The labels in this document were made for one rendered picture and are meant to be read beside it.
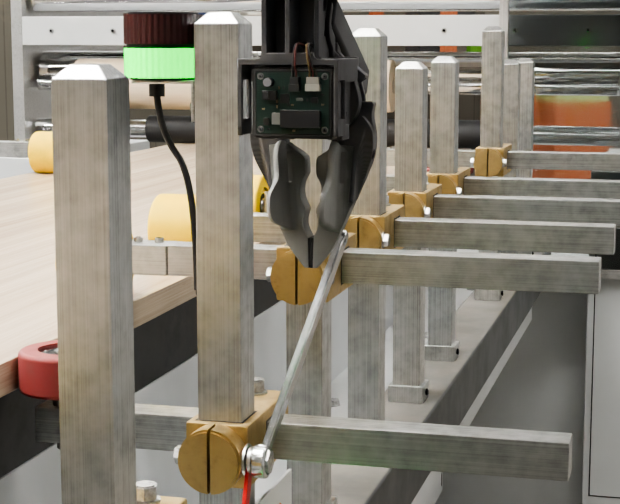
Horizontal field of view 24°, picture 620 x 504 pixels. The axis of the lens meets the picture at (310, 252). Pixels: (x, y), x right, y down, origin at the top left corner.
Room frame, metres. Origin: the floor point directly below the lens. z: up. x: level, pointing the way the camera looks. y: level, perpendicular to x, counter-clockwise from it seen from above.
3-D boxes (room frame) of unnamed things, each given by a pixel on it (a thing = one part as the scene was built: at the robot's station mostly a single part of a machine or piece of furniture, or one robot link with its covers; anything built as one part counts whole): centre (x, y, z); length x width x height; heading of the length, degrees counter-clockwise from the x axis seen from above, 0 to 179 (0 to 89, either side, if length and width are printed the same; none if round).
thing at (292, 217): (1.03, 0.02, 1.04); 0.06 x 0.03 x 0.09; 165
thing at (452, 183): (2.09, -0.20, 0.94); 0.13 x 0.06 x 0.05; 165
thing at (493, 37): (2.55, -0.32, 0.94); 0.03 x 0.03 x 0.48; 75
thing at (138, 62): (1.11, 0.11, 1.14); 0.06 x 0.06 x 0.02
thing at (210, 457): (1.12, 0.06, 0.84); 0.13 x 0.06 x 0.05; 165
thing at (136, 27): (1.11, 0.11, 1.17); 0.06 x 0.06 x 0.02
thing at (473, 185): (2.08, -0.28, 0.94); 0.36 x 0.03 x 0.03; 75
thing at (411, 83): (1.82, -0.13, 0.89); 0.03 x 0.03 x 0.48; 75
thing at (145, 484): (0.93, 0.11, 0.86); 0.02 x 0.02 x 0.01
